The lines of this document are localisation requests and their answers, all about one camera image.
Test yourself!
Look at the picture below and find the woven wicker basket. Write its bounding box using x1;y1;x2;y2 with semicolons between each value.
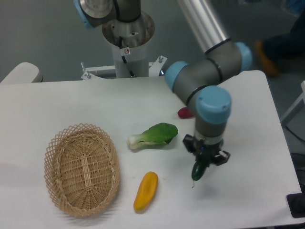
44;124;120;217

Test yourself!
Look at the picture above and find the purple sweet potato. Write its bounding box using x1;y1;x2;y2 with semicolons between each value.
177;107;194;119

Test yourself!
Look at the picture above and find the black pedestal cable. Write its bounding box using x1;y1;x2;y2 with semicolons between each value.
118;35;136;78

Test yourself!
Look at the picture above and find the white chair seat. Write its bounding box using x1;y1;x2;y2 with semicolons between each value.
0;62;43;85

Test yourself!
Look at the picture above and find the white furniture leg right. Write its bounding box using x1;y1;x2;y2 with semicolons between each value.
280;81;305;126

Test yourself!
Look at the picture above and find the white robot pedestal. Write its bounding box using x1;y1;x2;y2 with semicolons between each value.
81;11;167;80

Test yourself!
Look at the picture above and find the dark green cucumber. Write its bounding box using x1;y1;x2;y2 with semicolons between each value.
191;157;209;187

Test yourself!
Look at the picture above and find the green bok choy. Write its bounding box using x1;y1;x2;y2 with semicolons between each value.
127;123;178;150

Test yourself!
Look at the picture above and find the orange shoe left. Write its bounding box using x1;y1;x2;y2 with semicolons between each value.
255;41;279;77

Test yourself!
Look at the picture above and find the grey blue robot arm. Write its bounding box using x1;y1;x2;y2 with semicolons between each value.
74;0;252;166

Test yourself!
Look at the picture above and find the black device at table edge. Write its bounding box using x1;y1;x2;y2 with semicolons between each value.
286;193;305;218

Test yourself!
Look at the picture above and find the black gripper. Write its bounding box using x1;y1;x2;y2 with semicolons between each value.
183;134;231;166

